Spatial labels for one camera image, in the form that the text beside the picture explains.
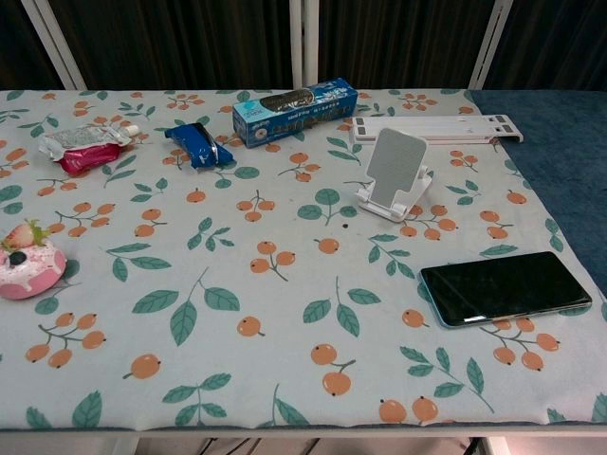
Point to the black smartphone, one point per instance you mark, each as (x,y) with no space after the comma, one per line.
(502,289)

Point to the white folding phone stand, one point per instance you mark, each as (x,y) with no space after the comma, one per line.
(396,161)

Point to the floral fruit print tablecloth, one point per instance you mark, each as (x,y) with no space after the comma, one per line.
(284,308)

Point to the blue toothpaste box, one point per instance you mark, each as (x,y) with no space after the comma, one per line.
(284,118)

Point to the blue cookie packet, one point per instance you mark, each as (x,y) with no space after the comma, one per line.
(199,144)

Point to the dark pleated curtain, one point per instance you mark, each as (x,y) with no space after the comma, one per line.
(189,42)

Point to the pink snack packet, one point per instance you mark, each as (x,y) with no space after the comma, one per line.
(90,158)

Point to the silver spout pouch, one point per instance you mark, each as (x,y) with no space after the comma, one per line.
(80,137)

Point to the dark blue table cloth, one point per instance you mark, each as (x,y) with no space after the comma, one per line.
(559,142)

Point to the pink strawberry donut toy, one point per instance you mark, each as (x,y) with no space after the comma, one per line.
(28,277)

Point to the white metal frame post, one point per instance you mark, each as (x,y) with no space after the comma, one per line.
(54,42)
(491,42)
(303,42)

